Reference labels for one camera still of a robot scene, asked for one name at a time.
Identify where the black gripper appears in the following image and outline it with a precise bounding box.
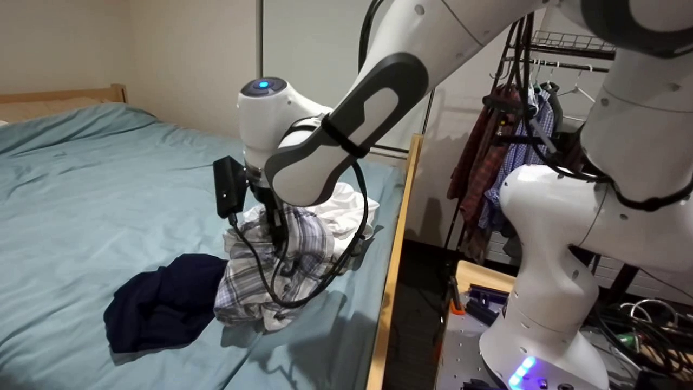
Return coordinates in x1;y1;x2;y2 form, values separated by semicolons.
246;179;292;256

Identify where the plaid checked shirt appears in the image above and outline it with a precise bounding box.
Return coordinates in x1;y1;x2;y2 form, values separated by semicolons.
213;204;343;334

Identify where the black clothes rack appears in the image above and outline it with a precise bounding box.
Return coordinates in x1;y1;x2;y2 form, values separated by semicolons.
440;12;620;256

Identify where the navy blue garment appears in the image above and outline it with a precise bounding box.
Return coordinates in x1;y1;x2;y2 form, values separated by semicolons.
102;250;229;355

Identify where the bed with blue sheet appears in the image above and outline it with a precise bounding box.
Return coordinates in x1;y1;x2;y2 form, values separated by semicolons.
0;99;407;390

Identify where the dark red hanging shirt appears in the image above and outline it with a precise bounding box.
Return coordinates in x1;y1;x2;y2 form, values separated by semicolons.
443;83;519;226

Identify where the small wooden box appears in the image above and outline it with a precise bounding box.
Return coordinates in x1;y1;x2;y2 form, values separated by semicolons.
452;257;519;298

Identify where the black tools pile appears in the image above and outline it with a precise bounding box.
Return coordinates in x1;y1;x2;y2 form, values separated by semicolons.
461;282;513;327

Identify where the blue hanging shirt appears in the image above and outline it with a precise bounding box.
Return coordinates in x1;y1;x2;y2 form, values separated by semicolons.
480;83;559;233

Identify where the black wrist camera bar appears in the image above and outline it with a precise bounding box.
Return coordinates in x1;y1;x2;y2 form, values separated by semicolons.
211;154;248;221

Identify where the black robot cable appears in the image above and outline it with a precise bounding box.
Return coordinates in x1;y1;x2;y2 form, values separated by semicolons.
227;114;372;312

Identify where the wooden bed frame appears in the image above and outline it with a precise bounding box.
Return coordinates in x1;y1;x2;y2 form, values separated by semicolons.
0;81;425;390

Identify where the tangled cable bundle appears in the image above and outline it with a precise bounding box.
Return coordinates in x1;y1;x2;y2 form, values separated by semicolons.
582;289;693;380

